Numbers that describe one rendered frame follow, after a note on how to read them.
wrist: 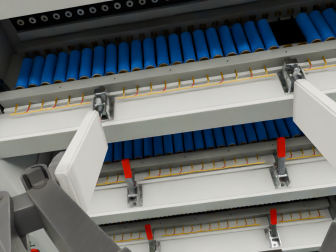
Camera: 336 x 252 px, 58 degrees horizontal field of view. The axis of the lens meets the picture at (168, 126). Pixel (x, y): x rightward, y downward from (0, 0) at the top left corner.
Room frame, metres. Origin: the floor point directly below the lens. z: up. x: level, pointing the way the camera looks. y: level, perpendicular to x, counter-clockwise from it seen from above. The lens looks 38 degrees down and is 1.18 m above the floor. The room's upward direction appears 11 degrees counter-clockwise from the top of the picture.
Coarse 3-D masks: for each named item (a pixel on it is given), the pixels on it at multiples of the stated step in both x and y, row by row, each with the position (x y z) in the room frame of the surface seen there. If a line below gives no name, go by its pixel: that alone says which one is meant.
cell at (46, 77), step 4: (48, 56) 0.48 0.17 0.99; (52, 56) 0.48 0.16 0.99; (56, 56) 0.49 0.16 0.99; (48, 60) 0.47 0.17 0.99; (52, 60) 0.47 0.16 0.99; (56, 60) 0.48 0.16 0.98; (44, 64) 0.47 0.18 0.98; (48, 64) 0.46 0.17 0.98; (52, 64) 0.47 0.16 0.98; (44, 68) 0.46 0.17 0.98; (48, 68) 0.45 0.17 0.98; (52, 68) 0.46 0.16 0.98; (44, 72) 0.45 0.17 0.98; (48, 72) 0.45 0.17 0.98; (52, 72) 0.45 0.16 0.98; (44, 76) 0.44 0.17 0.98; (48, 76) 0.44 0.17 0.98; (52, 76) 0.44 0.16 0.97; (44, 80) 0.43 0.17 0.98; (48, 80) 0.43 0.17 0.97; (52, 80) 0.44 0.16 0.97; (40, 84) 0.43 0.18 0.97
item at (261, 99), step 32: (224, 0) 0.50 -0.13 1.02; (256, 0) 0.50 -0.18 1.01; (32, 32) 0.53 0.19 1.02; (64, 32) 0.53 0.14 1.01; (192, 32) 0.49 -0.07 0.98; (0, 64) 0.49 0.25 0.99; (160, 96) 0.37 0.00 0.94; (192, 96) 0.36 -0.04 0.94; (224, 96) 0.35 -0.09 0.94; (256, 96) 0.34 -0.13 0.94; (288, 96) 0.33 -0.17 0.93; (0, 128) 0.38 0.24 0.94; (32, 128) 0.37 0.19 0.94; (64, 128) 0.35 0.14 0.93; (128, 128) 0.35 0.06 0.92; (160, 128) 0.34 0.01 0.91; (192, 128) 0.34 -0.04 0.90
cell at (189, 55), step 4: (184, 32) 0.47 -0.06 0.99; (188, 32) 0.47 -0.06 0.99; (180, 36) 0.47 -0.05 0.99; (184, 36) 0.46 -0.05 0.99; (188, 36) 0.46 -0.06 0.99; (184, 40) 0.45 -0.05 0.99; (188, 40) 0.45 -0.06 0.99; (184, 44) 0.44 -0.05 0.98; (188, 44) 0.44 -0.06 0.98; (192, 44) 0.44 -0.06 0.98; (184, 48) 0.43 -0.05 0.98; (188, 48) 0.43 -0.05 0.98; (192, 48) 0.43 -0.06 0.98; (184, 52) 0.43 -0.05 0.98; (188, 52) 0.42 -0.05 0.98; (192, 52) 0.42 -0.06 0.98; (184, 56) 0.42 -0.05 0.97; (188, 56) 0.41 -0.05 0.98; (192, 56) 0.41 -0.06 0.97; (184, 60) 0.41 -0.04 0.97
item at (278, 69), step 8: (304, 64) 0.37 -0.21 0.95; (312, 64) 0.37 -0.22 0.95; (320, 64) 0.36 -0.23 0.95; (240, 72) 0.38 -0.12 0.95; (248, 72) 0.37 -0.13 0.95; (256, 72) 0.37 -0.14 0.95; (264, 72) 0.37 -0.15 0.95; (272, 72) 0.37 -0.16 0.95; (200, 80) 0.38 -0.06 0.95; (216, 80) 0.38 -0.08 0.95; (144, 88) 0.39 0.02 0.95; (152, 88) 0.38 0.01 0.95; (160, 88) 0.38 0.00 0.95; (168, 88) 0.38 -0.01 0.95; (88, 96) 0.39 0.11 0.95; (112, 96) 0.39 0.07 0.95; (32, 104) 0.40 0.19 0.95; (40, 104) 0.40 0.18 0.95; (48, 104) 0.40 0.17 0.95; (56, 104) 0.40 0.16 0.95; (8, 112) 0.40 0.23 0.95
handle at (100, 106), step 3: (99, 99) 0.35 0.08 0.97; (96, 102) 0.36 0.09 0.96; (99, 102) 0.36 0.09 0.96; (102, 102) 0.36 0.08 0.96; (96, 105) 0.36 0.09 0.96; (99, 105) 0.36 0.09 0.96; (102, 105) 0.35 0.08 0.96; (96, 108) 0.35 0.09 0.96; (99, 108) 0.35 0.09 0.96; (102, 108) 0.35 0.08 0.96; (99, 111) 0.34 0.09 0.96; (99, 114) 0.33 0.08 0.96
